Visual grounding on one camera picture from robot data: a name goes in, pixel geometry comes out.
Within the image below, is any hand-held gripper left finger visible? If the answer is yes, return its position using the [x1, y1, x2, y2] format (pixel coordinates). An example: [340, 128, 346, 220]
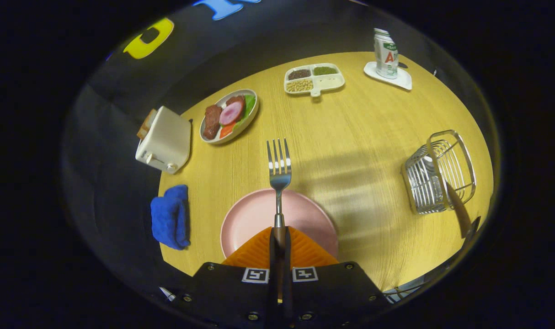
[181, 227, 278, 328]

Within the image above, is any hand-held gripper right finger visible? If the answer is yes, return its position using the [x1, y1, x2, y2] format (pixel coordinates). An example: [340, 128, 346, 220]
[284, 226, 392, 328]

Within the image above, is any metal fork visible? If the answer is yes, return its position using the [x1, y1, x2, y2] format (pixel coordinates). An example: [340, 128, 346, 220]
[266, 138, 293, 302]

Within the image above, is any pink plate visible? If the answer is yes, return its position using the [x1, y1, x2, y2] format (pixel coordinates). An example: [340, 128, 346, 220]
[220, 188, 339, 261]

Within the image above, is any blue cloth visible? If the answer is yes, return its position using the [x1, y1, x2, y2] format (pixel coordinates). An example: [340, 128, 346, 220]
[150, 184, 191, 250]

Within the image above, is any white food plate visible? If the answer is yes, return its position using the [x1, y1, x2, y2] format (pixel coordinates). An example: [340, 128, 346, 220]
[199, 89, 260, 145]

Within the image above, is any long brown meat piece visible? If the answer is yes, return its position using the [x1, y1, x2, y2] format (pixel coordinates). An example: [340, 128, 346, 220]
[203, 105, 223, 140]

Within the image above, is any pink ham slice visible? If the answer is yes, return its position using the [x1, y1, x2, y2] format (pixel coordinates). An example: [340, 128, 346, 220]
[219, 101, 244, 126]

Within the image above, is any green lettuce leaf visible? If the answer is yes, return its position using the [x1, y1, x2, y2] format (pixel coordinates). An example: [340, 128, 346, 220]
[241, 95, 256, 122]

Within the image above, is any cream toaster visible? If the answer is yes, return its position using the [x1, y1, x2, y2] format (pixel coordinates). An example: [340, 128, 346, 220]
[135, 106, 192, 175]

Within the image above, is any white divided dish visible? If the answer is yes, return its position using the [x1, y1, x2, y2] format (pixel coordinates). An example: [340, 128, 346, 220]
[284, 63, 346, 98]

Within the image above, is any toasted bread slice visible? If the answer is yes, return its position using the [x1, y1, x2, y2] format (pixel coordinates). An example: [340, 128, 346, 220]
[137, 109, 158, 140]

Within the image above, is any white coaster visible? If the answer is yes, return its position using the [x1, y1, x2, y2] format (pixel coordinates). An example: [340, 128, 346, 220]
[363, 61, 413, 90]

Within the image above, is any clear bottle with green label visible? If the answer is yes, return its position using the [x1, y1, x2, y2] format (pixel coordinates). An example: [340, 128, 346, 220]
[374, 28, 400, 80]

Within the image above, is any metal wire basket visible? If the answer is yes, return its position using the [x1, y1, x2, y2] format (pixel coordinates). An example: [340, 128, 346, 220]
[400, 130, 477, 215]

